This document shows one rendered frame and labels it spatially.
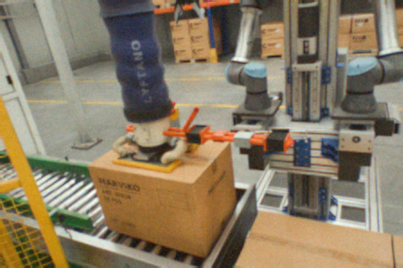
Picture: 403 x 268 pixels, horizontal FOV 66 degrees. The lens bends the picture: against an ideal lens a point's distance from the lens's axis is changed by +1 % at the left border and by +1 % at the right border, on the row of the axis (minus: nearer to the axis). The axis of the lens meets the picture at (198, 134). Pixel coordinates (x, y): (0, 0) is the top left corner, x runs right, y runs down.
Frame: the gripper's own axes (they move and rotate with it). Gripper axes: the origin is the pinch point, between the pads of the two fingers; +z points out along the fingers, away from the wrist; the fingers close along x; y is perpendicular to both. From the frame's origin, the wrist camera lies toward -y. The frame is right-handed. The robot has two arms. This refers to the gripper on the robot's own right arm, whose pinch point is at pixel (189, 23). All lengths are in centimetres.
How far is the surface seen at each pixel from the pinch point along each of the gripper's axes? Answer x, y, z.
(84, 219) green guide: 51, -52, 89
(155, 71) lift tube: 2.0, -32.2, 15.3
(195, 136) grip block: -14, -35, 43
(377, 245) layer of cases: -86, -17, 98
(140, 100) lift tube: 7.4, -38.7, 25.8
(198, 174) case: -17, -42, 57
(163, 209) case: 0, -48, 74
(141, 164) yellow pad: 11, -43, 55
